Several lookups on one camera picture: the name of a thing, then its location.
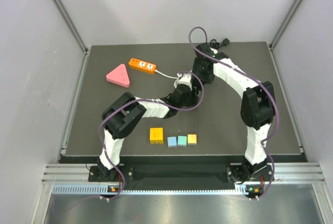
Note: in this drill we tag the grey cable duct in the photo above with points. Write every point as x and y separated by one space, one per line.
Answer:
112 190

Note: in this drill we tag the pink triangular socket board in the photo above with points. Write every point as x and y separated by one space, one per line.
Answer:
119 76

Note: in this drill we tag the yellow small plug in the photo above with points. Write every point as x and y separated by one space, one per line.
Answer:
191 139

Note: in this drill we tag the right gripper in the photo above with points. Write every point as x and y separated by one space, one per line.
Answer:
196 73

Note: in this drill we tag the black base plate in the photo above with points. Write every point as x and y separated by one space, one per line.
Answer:
220 172

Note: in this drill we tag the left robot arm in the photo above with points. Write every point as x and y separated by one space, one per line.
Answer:
120 119

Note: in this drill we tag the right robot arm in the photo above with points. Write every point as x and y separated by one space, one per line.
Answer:
258 108

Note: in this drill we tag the orange power strip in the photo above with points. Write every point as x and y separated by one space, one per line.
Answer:
142 66

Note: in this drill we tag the teal small plug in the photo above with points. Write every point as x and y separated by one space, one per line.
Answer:
182 141

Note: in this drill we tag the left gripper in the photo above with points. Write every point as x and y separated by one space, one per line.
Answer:
192 98

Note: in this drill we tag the light blue small plug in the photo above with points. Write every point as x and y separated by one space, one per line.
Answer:
172 142

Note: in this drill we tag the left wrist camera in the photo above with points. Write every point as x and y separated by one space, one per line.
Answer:
185 79

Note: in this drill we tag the yellow cube adapter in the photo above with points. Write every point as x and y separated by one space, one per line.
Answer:
156 135

